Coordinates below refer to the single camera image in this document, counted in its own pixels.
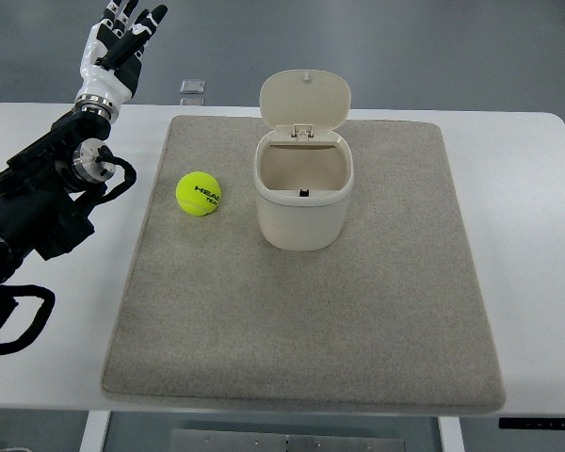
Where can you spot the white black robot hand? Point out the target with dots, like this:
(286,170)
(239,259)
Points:
(112,58)

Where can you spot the beige bin with open lid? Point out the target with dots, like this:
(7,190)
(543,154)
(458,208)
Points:
(303,169)

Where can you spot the grey felt mat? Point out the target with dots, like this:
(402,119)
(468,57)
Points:
(388,318)

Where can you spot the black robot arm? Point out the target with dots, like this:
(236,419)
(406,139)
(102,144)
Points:
(47,192)

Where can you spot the yellow tennis ball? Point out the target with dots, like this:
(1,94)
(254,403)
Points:
(198,193)

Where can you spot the black table control panel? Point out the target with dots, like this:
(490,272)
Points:
(532,423)

